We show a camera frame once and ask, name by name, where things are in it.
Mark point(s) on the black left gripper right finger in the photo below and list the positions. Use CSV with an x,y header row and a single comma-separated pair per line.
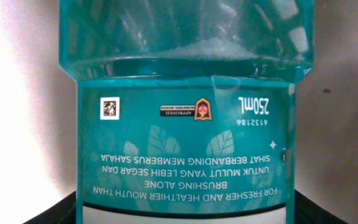
x,y
308,212

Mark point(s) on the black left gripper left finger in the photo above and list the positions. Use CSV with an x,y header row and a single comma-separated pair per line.
x,y
63,212

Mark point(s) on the teal mouthwash bottle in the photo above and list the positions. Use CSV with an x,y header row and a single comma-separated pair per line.
x,y
186,108

